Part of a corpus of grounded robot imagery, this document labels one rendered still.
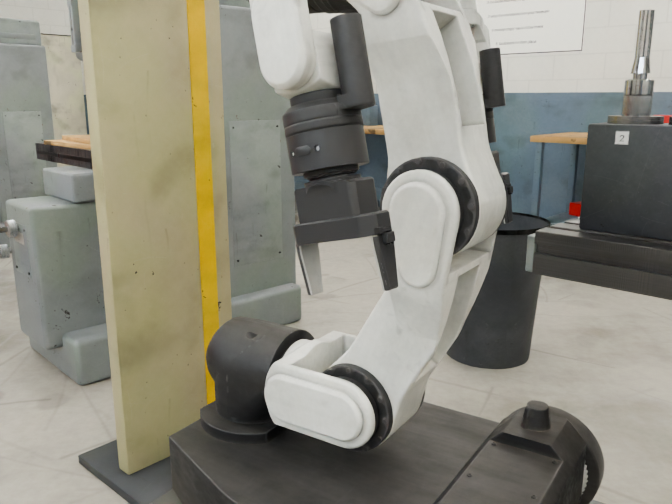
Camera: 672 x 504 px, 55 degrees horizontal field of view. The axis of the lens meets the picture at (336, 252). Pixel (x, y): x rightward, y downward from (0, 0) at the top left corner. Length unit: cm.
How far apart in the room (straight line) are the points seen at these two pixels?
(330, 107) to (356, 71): 5
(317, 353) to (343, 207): 47
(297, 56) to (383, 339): 47
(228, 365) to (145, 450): 104
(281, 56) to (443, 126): 27
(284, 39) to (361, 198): 18
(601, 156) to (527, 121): 479
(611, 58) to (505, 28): 99
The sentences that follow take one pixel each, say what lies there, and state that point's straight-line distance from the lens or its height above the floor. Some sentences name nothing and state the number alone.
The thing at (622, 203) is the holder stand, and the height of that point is 98.
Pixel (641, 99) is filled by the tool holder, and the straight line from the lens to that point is 123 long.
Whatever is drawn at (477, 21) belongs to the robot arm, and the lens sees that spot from 116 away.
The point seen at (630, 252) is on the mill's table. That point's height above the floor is 91.
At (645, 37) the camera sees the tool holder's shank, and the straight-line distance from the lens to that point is 125.
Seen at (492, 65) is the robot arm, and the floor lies 121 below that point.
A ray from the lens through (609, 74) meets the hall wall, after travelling 574.
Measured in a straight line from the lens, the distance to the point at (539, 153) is 508.
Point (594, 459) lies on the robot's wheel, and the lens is 126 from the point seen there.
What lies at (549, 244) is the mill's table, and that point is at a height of 90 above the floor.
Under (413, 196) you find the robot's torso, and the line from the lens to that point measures 84.
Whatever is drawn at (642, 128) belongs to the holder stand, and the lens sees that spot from 119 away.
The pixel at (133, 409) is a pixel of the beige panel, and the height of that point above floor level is 24.
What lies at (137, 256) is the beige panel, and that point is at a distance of 195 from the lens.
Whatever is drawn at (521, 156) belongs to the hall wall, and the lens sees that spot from 603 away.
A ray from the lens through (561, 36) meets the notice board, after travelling 591.
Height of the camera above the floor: 116
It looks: 14 degrees down
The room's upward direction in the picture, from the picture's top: straight up
